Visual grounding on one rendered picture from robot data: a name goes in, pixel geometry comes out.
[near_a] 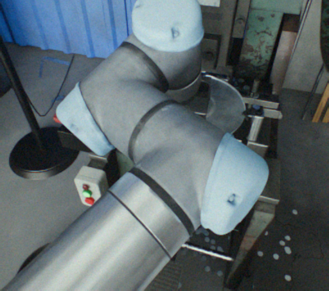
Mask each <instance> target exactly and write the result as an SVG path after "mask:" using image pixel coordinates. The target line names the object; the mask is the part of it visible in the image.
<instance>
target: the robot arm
mask: <svg viewBox="0 0 329 291"><path fill-rule="evenodd" d="M131 17H132V29H133V32H132V33H131V34H130V35H129V36H128V37H127V38H126V39H125V40H124V41H122V42H121V45H120V46H119V47H117V48H116V49H115V50H114V51H113V52H112V53H111V54H110V55H109V56H108V57H107V58H105V59H104V60H103V62H102V63H101V64H100V65H99V66H97V67H96V68H95V70H94V71H92V72H91V73H90V74H88V75H87V76H86V78H85V79H84V80H83V81H82V82H78V83H77V84H76V87H75V88H74V89H73V90H72V91H71V92H70V93H69V94H68V95H67V97H66V98H64V100H63V101H62V102H61V104H60V105H59V106H58V108H57V109H56V115H57V117H58V119H59V121H60V122H61V123H62V124H63V125H65V126H66V127H67V128H68V129H69V130H70V131H71V132H72V133H74V134H75V135H76V136H77V138H78V139H79V140H81V141H82V142H84V143H85V145H86V146H87V147H88V148H90V149H91V150H92V151H93V152H94V153H95V154H96V155H99V156H104V155H107V153H108V152H109V151H110V150H112V149H115V148H117V149H118V150H119V151H120V152H123V153H124V155H125V156H126V157H128V158H129V159H130V160H132V162H134V164H135V165H134V166H133V167H132V169H131V170H129V172H127V173H126V174H125V175H124V176H122V177H121V178H120V179H119V180H118V181H117V182H116V183H115V184H113V185H112V186H111V188H109V189H108V190H107V191H106V192H105V193H104V194H103V195H102V196H101V197H100V198H98V199H97V200H96V201H95V202H94V204H93V205H92V206H90V207H89V208H87V209H86V211H85V212H84V213H82V214H81V215H80V216H79V217H78V218H77V219H76V220H75V221H74V222H73V223H72V224H71V225H70V226H69V227H67V228H66V229H65V230H64V232H63V233H62V234H60V235H59V236H58V237H56V239H55V240H53V241H52V242H51V243H50V244H49V246H47V247H46V248H45V249H44V250H43V251H42V252H41V253H40V254H39V255H38V256H36V257H35V258H34V259H33V260H32V261H31V262H30V263H29V264H28V265H27V266H26V267H25V268H23V269H22V270H21V271H20V273H19V274H18V275H16V276H15V277H14V278H13V279H12V280H11V281H9V283H8V284H7V285H5V286H4V287H3V288H2V289H0V291H143V290H144V289H145V288H146V287H147V285H148V284H149V283H150V282H151V281H152V280H153V279H154V277H155V276H156V275H157V274H158V273H159V272H160V271H161V269H162V268H163V267H164V266H165V265H166V264H167V262H168V261H169V260H170V259H171V258H172V257H173V255H174V254H175V253H176V252H177V251H178V250H179V248H181V247H182V245H183V244H184V243H185V242H186V240H187V239H188V238H189V237H190V236H191V235H192V233H193V232H194V231H195V230H196V229H197V228H198V227H199V226H200V225H201V224H202V225H203V227H205V228H209V229H211V230H212V231H214V232H215V233H216V234H227V233H229V232H230V231H231V230H232V229H234V227H235V226H237V223H239V222H241V220H242V219H243V218H245V216H246V214H248V212H249V211H250V209H251V208H252V207H253V206H254V204H255V202H256V200H257V199H258V197H259V196H260V195H261V193H262V191H263V189H264V187H265V183H266V182H267V178H268V177H269V175H268V166H267V163H266V162H265V159H264V158H263V157H261V156H259V155H258V154H257V153H255V152H254V151H252V150H251V149H250V148H248V147H247V146H245V145H244V144H243V143H241V142H240V141H238V140H236V139H235V138H234V135H233V134H232V133H230V132H225V131H223V130H221V129H219V127H217V126H215V125H214V124H212V123H210V122H209V121H206V113H207V109H208V105H209V101H210V98H211V86H210V85H211V77H208V76H202V75H201V66H202V38H203V34H204V29H203V25H202V14H201V9H200V4H199V2H198V0H137V1H136V3H135V6H134V9H133V11H132V15H131Z"/></svg>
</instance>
